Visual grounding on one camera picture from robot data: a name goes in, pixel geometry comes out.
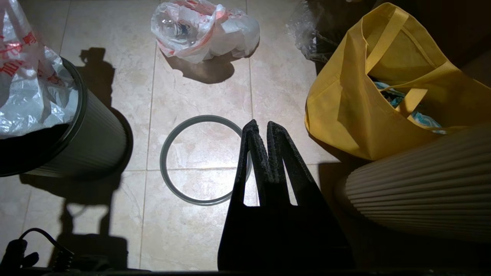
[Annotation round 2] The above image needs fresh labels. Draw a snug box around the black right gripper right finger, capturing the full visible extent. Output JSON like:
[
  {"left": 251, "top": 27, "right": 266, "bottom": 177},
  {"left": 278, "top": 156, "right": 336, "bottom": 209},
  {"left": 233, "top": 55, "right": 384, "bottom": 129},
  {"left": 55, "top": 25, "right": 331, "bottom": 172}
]
[{"left": 267, "top": 121, "right": 356, "bottom": 271}]

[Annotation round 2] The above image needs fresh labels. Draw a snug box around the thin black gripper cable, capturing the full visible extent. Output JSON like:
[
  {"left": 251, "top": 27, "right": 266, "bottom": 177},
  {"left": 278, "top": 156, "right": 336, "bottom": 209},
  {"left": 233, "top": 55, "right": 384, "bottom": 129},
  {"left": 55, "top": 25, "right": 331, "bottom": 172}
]
[{"left": 0, "top": 228, "right": 75, "bottom": 273}]

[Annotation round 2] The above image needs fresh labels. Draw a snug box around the beige ribbed cylinder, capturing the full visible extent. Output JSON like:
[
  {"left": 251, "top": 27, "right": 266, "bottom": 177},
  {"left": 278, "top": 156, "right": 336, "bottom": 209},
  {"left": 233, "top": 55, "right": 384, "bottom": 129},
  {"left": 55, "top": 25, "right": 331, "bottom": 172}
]
[{"left": 343, "top": 123, "right": 491, "bottom": 244}]

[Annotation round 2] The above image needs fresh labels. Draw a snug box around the teal printed packet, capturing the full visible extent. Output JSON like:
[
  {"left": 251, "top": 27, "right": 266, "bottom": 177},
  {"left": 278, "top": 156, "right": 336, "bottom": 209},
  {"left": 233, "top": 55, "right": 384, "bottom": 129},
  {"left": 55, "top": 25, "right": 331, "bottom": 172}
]
[{"left": 374, "top": 81, "right": 447, "bottom": 135}]

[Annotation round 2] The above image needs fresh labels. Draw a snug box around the clear bottle with blue label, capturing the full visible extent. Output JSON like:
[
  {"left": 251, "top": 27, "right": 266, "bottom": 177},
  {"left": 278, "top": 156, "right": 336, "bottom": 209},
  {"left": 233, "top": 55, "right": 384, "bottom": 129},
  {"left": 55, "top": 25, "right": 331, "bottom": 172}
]
[{"left": 177, "top": 21, "right": 201, "bottom": 41}]

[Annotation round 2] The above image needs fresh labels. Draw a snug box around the black trash bin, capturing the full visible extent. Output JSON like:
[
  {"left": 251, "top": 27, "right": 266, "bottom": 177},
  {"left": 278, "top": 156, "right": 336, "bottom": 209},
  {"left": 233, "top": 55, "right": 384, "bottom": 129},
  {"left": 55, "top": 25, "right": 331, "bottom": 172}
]
[{"left": 0, "top": 57, "right": 134, "bottom": 181}]

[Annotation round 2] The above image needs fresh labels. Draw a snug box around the crumpled clear plastic wrap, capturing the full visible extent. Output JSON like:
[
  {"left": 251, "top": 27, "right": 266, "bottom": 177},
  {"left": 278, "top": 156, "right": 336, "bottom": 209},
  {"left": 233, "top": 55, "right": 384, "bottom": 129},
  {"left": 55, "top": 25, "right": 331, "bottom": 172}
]
[{"left": 287, "top": 0, "right": 331, "bottom": 62}]

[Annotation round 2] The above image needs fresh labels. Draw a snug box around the red-printed bag holding bottles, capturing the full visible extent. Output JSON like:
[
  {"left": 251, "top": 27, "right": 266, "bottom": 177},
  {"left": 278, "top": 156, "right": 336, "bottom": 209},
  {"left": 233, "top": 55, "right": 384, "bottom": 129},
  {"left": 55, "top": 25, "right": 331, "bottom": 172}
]
[{"left": 150, "top": 0, "right": 261, "bottom": 64}]

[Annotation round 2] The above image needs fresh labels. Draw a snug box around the grey bin rim ring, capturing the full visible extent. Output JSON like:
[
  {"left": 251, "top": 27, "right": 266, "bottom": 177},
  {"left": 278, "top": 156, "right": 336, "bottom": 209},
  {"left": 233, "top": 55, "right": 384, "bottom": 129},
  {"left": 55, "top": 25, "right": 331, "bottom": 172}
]
[{"left": 159, "top": 115, "right": 252, "bottom": 207}]

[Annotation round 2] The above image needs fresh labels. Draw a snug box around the red-printed plastic bag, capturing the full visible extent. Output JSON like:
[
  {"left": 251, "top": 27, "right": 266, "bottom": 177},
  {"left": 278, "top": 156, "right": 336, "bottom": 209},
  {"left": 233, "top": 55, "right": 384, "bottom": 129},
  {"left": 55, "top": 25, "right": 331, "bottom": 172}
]
[{"left": 0, "top": 0, "right": 79, "bottom": 140}]

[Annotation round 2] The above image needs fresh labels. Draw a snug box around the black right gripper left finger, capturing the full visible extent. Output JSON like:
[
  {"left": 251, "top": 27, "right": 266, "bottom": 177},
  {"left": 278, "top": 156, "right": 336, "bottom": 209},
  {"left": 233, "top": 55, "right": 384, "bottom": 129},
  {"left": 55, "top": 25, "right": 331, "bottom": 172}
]
[{"left": 217, "top": 119, "right": 283, "bottom": 271}]

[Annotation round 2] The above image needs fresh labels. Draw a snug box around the clear crushed plastic bottle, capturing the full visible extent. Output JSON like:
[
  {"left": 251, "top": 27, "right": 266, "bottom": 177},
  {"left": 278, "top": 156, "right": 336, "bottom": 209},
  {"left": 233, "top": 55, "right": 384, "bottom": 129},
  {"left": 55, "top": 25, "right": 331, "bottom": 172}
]
[{"left": 158, "top": 15, "right": 181, "bottom": 39}]

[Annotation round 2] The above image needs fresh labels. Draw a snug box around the yellow fabric tote bag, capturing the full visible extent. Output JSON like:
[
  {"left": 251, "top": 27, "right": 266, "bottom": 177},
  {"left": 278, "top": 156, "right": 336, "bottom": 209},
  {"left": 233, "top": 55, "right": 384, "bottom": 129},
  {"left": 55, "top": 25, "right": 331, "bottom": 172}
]
[{"left": 304, "top": 3, "right": 491, "bottom": 161}]

